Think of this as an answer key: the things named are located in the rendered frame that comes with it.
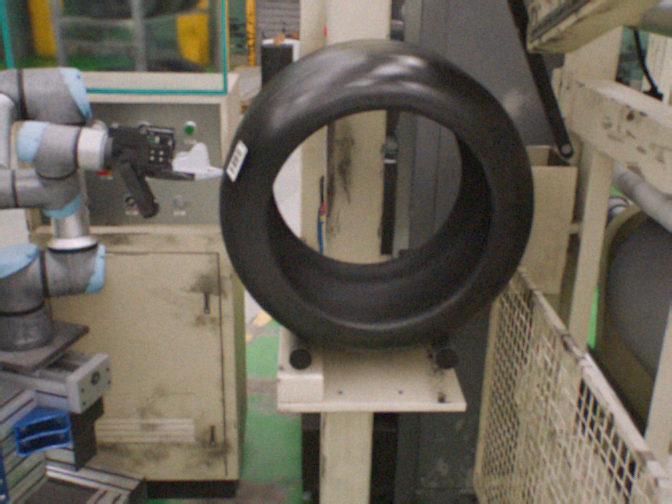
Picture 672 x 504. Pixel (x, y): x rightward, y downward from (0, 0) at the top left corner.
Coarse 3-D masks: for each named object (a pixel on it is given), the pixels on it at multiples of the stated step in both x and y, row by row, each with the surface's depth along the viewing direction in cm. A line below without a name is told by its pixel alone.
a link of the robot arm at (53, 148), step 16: (32, 128) 137; (48, 128) 138; (64, 128) 139; (80, 128) 140; (32, 144) 137; (48, 144) 137; (64, 144) 137; (32, 160) 139; (48, 160) 138; (64, 160) 138; (48, 176) 141
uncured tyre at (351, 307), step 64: (320, 64) 131; (384, 64) 128; (448, 64) 133; (256, 128) 131; (320, 128) 128; (448, 128) 129; (512, 128) 134; (256, 192) 132; (512, 192) 135; (256, 256) 137; (320, 256) 168; (448, 256) 168; (512, 256) 140; (320, 320) 142; (384, 320) 145; (448, 320) 143
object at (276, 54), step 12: (288, 36) 865; (264, 48) 780; (276, 48) 775; (288, 48) 782; (264, 60) 784; (276, 60) 780; (288, 60) 786; (264, 72) 789; (276, 72) 784; (264, 84) 793; (240, 96) 819; (252, 96) 820; (240, 108) 802
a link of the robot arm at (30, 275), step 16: (0, 256) 180; (16, 256) 179; (32, 256) 181; (0, 272) 178; (16, 272) 179; (32, 272) 181; (0, 288) 180; (16, 288) 180; (32, 288) 181; (48, 288) 183; (0, 304) 181; (16, 304) 181; (32, 304) 184
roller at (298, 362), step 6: (294, 336) 151; (294, 342) 149; (300, 342) 148; (306, 342) 149; (294, 348) 147; (300, 348) 146; (306, 348) 147; (294, 354) 146; (300, 354) 146; (306, 354) 146; (294, 360) 146; (300, 360) 146; (306, 360) 146; (294, 366) 147; (300, 366) 147; (306, 366) 147
